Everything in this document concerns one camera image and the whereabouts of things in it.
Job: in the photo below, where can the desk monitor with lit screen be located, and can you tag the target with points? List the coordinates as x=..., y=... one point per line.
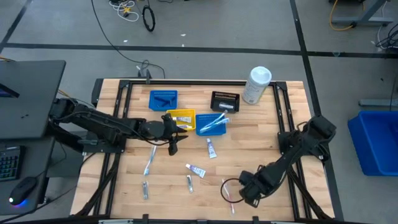
x=6, y=91

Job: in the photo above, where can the white wipes canister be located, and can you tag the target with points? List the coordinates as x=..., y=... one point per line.
x=256, y=84

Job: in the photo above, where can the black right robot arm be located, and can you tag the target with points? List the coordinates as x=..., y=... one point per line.
x=286, y=165

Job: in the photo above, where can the black plastic basket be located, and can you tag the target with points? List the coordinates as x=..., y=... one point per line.
x=217, y=96

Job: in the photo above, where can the blue plastic basket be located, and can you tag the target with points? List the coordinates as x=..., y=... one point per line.
x=154, y=107
x=217, y=132

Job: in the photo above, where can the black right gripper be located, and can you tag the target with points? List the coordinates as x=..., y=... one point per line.
x=255, y=186

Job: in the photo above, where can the black computer desk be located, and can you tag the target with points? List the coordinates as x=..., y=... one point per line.
x=31, y=93

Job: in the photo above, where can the black computer mouse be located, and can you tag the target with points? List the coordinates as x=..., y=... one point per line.
x=23, y=189

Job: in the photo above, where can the black aluminium table frame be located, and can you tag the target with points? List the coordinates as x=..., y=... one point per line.
x=186, y=82

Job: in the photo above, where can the grey metal stand base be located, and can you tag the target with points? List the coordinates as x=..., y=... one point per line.
x=363, y=21

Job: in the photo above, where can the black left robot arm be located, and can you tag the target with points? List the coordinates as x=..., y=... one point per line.
x=99, y=124

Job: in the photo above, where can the yellow plastic basket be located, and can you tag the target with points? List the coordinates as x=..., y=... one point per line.
x=192, y=124

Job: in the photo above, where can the backlit black keyboard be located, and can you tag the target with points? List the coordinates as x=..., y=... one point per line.
x=9, y=163

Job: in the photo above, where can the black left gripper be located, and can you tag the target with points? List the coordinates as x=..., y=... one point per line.
x=154, y=130

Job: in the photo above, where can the red toothbrush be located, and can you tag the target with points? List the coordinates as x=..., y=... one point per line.
x=226, y=189

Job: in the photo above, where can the grey metal stand foot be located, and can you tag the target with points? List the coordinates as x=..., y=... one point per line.
x=379, y=103

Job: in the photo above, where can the large blue plastic bin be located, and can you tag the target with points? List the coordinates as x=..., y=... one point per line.
x=376, y=143

